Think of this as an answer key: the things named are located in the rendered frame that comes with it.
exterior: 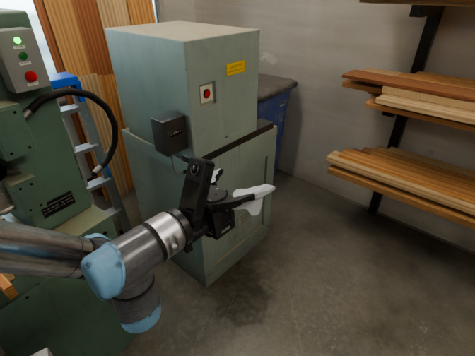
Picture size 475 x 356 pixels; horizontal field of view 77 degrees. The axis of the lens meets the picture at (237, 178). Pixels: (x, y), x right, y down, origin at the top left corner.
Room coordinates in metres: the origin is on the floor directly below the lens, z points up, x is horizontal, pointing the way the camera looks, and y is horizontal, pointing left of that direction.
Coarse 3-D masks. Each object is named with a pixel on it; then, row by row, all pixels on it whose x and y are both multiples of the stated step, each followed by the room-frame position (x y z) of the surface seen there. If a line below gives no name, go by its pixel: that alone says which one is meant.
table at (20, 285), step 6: (18, 276) 0.55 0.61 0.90; (12, 282) 0.53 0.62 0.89; (18, 282) 0.54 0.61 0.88; (24, 282) 0.55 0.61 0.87; (18, 288) 0.54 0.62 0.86; (24, 288) 0.54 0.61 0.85; (0, 294) 0.50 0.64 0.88; (18, 294) 0.53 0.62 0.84; (0, 300) 0.50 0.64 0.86; (6, 300) 0.51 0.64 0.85; (0, 306) 0.49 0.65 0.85
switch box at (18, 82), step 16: (0, 32) 0.86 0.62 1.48; (16, 32) 0.89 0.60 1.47; (32, 32) 0.92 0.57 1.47; (0, 48) 0.85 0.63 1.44; (32, 48) 0.91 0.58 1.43; (0, 64) 0.86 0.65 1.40; (16, 64) 0.86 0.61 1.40; (32, 64) 0.90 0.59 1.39; (16, 80) 0.85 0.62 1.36; (48, 80) 0.92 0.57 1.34
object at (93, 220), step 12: (12, 216) 0.92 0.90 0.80; (84, 216) 0.92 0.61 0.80; (96, 216) 0.92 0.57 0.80; (108, 216) 0.92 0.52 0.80; (60, 228) 0.85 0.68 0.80; (72, 228) 0.85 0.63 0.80; (84, 228) 0.85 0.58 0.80; (96, 228) 0.87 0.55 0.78; (108, 228) 0.91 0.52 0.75; (24, 276) 0.65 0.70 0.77; (36, 276) 0.67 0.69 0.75; (12, 300) 0.60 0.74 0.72
